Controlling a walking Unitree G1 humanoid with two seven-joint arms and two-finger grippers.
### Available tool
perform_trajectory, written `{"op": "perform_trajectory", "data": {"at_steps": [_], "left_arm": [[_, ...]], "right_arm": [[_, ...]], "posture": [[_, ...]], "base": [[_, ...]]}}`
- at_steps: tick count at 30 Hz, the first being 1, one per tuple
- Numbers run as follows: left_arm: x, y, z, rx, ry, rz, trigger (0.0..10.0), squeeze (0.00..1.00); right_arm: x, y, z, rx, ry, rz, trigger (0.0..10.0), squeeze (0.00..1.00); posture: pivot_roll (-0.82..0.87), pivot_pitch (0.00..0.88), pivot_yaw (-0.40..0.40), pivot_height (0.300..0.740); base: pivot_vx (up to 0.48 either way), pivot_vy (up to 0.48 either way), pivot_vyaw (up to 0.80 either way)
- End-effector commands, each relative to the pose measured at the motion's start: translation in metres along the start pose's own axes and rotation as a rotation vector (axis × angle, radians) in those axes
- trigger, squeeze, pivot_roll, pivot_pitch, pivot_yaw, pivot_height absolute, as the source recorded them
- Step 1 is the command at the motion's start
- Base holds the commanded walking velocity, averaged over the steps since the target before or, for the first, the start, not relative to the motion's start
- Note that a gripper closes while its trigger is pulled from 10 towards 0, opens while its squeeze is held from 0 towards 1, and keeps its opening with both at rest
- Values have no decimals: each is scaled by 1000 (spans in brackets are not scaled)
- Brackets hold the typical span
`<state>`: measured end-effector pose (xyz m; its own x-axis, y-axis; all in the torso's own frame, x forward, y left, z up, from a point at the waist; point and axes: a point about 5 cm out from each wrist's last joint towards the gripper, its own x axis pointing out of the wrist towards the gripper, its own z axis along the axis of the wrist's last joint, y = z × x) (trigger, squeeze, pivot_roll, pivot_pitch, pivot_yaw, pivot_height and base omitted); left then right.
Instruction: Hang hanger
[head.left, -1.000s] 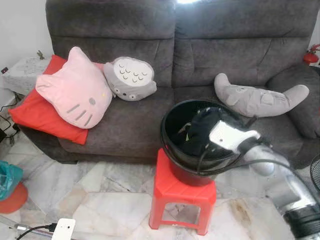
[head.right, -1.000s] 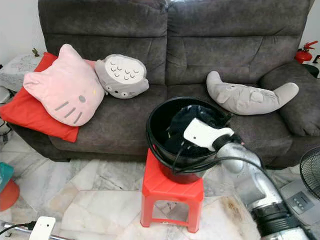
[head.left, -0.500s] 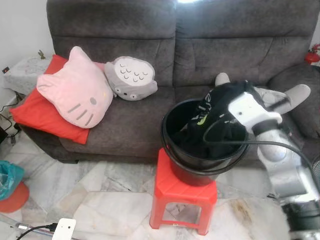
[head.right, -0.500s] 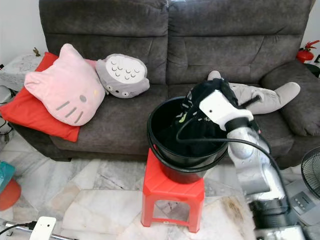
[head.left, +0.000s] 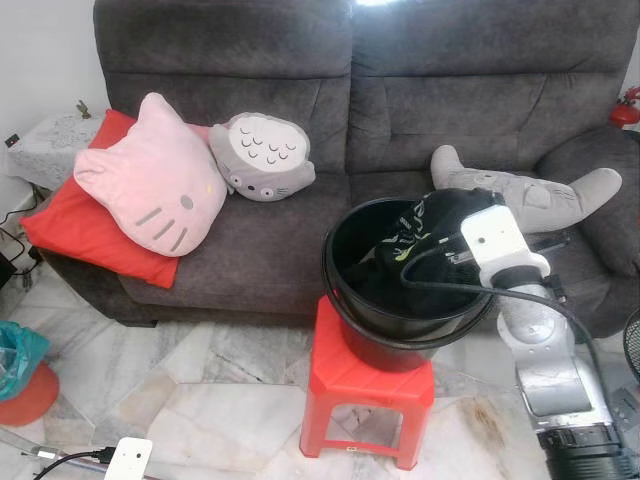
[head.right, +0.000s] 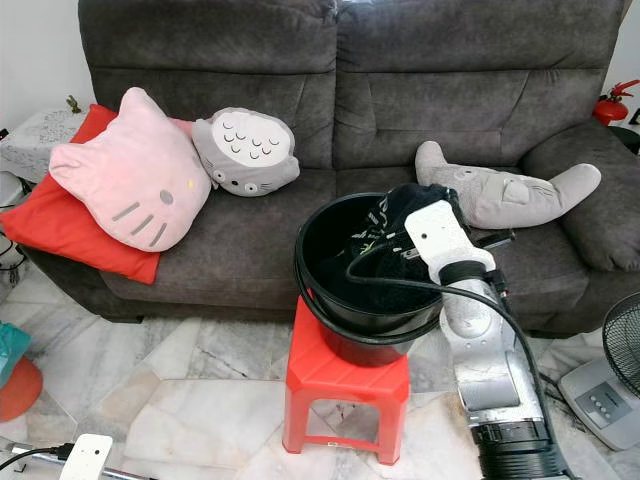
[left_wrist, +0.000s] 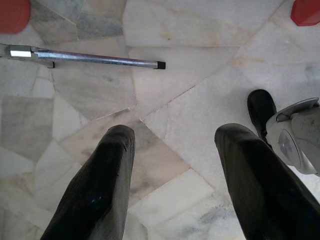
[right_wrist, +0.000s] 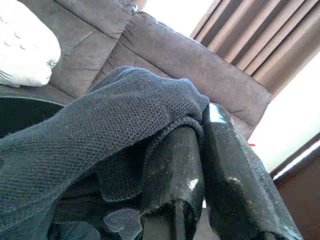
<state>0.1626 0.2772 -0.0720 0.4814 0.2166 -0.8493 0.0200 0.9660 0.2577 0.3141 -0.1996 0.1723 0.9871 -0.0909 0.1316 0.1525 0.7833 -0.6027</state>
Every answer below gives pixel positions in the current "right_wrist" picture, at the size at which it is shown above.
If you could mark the dark brown sofa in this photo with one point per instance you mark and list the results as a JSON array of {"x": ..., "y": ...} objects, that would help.
[{"x": 150, "y": 50}]

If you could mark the white patterned cushion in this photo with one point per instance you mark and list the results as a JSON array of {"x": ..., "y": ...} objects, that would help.
[{"x": 25, "y": 50}]

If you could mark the black shirt onemax LED print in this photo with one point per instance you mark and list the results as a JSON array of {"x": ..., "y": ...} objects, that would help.
[{"x": 87, "y": 130}]

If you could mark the brown curtain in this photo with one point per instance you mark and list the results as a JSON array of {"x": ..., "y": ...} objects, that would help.
[{"x": 262, "y": 37}]

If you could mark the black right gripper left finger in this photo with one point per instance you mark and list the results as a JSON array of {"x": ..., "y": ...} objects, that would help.
[{"x": 175, "y": 180}]

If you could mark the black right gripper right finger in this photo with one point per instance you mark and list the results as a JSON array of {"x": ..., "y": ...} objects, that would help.
[{"x": 237, "y": 187}]

